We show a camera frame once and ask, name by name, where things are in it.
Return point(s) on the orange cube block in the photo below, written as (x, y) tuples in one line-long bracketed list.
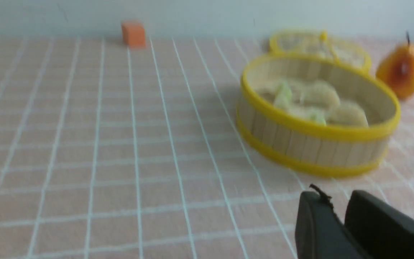
[(133, 34)]

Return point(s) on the bamboo steamer lid yellow rim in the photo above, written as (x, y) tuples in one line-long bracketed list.
[(321, 44)]

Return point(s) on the bamboo steamer tray yellow rim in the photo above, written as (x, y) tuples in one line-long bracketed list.
[(321, 150)]

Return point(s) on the pink checkered tablecloth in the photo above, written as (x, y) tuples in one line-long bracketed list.
[(110, 155)]

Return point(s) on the orange toy pear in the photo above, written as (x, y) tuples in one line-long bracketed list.
[(396, 70)]

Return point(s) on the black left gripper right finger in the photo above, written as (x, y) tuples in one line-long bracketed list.
[(381, 230)]

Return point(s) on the white dumpling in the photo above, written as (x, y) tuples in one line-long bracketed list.
[(347, 113), (317, 93)]

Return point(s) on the white dumpling front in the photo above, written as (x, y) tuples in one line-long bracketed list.
[(347, 113)]

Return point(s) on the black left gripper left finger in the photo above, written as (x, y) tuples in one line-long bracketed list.
[(319, 232)]

